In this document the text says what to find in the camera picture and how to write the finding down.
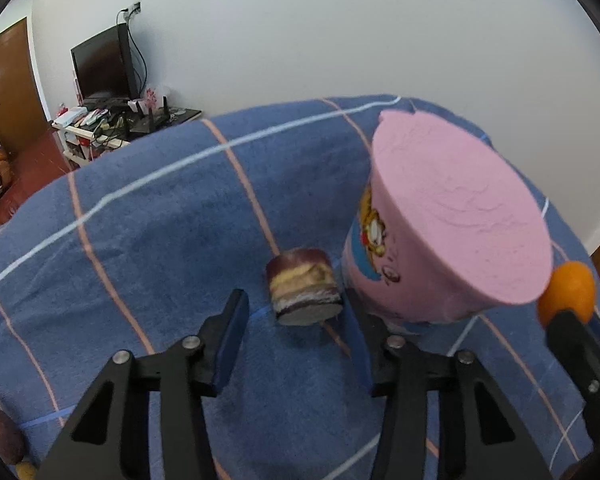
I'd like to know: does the black glass side table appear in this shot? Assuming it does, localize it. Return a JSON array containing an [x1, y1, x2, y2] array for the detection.
[[130, 105, 203, 136]]

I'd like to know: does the orange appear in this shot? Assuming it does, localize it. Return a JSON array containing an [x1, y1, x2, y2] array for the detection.
[[537, 261, 596, 328]]

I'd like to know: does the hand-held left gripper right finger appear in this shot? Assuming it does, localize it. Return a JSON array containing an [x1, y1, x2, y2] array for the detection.
[[341, 300, 553, 480]]

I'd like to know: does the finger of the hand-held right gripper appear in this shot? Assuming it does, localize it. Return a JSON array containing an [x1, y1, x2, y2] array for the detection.
[[544, 310, 600, 461]]

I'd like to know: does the brown wooden door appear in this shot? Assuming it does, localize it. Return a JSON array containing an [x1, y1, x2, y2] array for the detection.
[[0, 16, 48, 156]]

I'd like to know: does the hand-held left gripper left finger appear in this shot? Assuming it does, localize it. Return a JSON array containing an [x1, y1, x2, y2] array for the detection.
[[35, 289, 251, 480]]

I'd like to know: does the white television stand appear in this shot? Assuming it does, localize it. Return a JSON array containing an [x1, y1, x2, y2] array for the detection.
[[51, 105, 131, 168]]

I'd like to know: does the pink and white bag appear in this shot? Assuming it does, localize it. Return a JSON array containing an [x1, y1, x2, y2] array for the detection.
[[139, 85, 173, 113]]

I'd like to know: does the black television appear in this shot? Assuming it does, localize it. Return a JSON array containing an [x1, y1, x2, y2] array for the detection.
[[70, 24, 141, 103]]

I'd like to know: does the pink cartoon-print cup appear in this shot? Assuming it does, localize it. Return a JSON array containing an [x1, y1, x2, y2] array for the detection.
[[341, 109, 554, 336]]

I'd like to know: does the blue plaid blanket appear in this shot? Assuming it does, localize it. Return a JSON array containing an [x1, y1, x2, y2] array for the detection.
[[0, 94, 600, 480]]

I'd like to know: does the black power cable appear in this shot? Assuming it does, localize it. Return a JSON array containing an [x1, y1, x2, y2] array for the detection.
[[127, 10, 148, 96]]

